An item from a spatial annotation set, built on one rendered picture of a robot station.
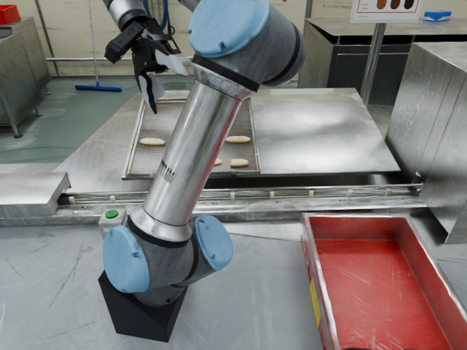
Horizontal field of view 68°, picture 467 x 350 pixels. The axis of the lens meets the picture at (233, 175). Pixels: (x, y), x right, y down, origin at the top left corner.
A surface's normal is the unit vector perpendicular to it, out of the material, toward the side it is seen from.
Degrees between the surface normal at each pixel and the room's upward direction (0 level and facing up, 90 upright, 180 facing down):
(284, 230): 0
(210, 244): 52
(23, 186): 0
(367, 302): 0
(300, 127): 10
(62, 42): 90
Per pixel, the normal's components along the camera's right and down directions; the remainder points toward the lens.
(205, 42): -0.55, -0.19
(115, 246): -0.66, 0.04
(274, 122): 0.00, -0.71
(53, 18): 0.07, 0.53
